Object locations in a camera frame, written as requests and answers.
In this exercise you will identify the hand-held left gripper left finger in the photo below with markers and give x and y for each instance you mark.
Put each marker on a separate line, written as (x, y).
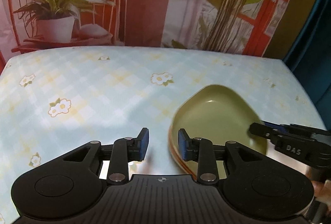
(144, 144)

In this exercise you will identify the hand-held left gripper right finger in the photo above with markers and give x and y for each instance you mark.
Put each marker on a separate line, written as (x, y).
(182, 145)

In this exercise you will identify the green square plate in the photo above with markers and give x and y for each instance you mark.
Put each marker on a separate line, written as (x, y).
(219, 115)

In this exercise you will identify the floral checked tablecloth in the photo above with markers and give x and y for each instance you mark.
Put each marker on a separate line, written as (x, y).
(103, 89)

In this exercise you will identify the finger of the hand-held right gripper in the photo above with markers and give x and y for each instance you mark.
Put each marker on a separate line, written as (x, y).
(292, 147)
(297, 131)

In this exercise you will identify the person's right hand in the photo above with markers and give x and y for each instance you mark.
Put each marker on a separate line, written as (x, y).
(323, 191)

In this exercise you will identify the teal curtain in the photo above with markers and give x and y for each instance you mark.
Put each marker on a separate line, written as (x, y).
(320, 58)

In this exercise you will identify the orange square plate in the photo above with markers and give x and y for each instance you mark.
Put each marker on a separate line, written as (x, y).
(171, 147)

